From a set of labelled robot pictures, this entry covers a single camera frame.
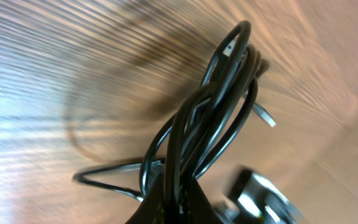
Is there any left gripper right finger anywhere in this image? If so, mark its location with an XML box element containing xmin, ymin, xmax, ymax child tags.
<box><xmin>180</xmin><ymin>177</ymin><xmax>223</xmax><ymax>224</ymax></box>

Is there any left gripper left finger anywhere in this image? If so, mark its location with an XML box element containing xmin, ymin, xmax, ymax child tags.
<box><xmin>126</xmin><ymin>174</ymin><xmax>164</xmax><ymax>224</ymax></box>

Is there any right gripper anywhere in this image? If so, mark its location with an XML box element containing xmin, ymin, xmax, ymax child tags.
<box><xmin>213</xmin><ymin>167</ymin><xmax>303</xmax><ymax>224</ymax></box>

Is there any black USB cable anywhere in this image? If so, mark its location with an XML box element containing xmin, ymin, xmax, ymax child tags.
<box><xmin>138</xmin><ymin>20</ymin><xmax>278</xmax><ymax>200</ymax></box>

